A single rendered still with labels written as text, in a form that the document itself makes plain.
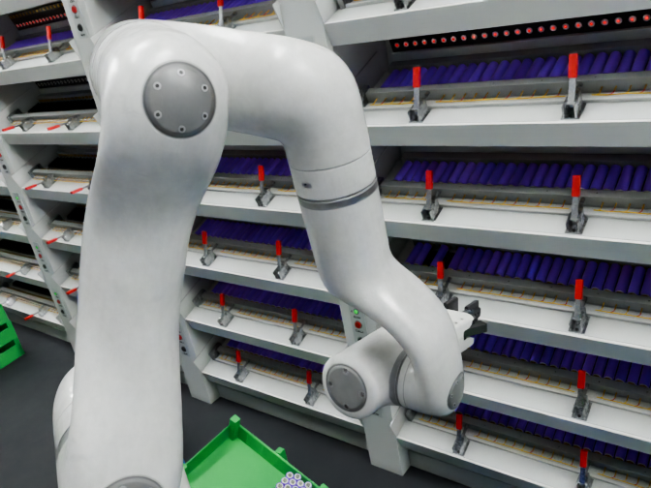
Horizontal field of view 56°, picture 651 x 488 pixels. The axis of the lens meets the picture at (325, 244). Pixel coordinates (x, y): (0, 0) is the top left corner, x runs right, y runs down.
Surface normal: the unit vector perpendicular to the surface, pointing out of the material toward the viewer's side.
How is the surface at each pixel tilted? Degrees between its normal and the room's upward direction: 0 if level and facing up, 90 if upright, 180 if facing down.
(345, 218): 96
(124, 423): 67
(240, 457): 25
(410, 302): 45
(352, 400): 79
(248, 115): 102
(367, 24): 110
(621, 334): 20
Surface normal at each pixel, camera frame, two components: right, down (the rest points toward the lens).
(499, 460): -0.37, -0.71
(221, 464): 0.17, -0.78
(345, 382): -0.61, 0.22
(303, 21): -0.59, 0.41
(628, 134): -0.49, 0.70
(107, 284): -0.24, 0.25
